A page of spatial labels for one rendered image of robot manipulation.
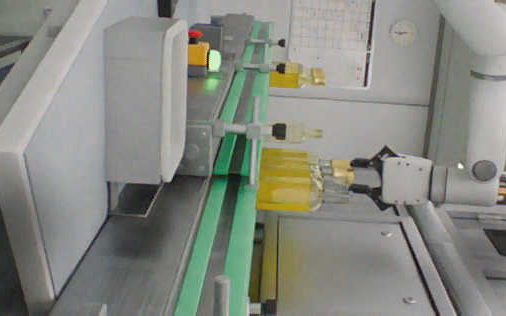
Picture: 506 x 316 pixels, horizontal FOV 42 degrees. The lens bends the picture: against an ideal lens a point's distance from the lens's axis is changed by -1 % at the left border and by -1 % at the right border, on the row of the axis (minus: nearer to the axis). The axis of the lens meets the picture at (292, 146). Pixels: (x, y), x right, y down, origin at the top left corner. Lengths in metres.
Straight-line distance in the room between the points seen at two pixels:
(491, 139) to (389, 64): 6.03
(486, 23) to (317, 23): 5.97
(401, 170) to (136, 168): 0.61
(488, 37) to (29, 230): 0.81
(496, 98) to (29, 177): 0.87
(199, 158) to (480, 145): 0.52
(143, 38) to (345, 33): 6.27
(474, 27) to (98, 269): 0.73
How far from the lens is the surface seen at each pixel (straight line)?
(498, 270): 1.45
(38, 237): 0.75
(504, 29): 1.20
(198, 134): 1.15
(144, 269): 0.86
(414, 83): 7.36
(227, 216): 1.07
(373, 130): 7.42
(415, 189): 1.39
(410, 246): 1.42
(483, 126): 1.27
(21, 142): 0.69
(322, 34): 7.14
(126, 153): 0.97
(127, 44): 0.94
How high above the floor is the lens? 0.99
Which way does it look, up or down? 2 degrees up
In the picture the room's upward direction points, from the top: 94 degrees clockwise
